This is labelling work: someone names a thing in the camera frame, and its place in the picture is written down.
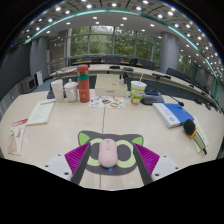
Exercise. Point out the cat-face mouse pad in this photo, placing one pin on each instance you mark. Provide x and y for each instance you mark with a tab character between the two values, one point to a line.
125	154

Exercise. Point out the pink computer mouse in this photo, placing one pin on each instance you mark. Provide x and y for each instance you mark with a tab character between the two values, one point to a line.
107	153

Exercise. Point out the black conference desk unit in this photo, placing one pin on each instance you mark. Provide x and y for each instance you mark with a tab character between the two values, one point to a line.
152	98

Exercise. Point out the black gooseneck microphone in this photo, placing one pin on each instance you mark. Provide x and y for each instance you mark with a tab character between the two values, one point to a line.
180	103

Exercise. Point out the green-printed paper cup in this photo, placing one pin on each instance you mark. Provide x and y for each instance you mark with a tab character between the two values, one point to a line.
137	93

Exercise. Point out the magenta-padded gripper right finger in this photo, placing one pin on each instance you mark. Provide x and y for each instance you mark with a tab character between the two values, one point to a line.
146	159

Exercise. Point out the red and white leaflet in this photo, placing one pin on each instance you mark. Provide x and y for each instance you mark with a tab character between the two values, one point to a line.
17	136

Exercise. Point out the plain white paper cup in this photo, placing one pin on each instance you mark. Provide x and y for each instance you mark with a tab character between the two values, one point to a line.
58	90

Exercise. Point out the black handheld microphone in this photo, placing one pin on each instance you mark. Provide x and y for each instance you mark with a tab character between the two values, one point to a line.
189	127

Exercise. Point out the orange-red drink bottle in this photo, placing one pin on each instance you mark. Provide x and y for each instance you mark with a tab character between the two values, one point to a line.
83	86

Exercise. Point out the white lidded mug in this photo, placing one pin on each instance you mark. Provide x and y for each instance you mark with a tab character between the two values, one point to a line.
71	92

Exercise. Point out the white paper booklet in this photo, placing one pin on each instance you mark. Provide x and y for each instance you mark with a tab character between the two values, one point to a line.
203	135

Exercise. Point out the white printed paper sheet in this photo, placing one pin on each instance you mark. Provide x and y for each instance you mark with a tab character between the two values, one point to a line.
40	112

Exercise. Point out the colourful sticker sheet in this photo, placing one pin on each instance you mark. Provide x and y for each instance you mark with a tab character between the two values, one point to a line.
106	102

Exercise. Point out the ceiling spot lights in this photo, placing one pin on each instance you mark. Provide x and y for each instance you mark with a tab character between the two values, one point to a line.
89	6

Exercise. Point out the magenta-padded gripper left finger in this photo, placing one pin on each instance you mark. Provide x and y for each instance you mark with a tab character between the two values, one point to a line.
76	157

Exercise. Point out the row of dark chairs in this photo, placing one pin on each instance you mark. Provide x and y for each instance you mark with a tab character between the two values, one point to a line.
146	64

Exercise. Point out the blue and white book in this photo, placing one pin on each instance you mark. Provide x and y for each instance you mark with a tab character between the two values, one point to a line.
176	113

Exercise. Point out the beige cardboard box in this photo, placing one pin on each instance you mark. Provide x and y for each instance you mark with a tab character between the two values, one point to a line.
110	87

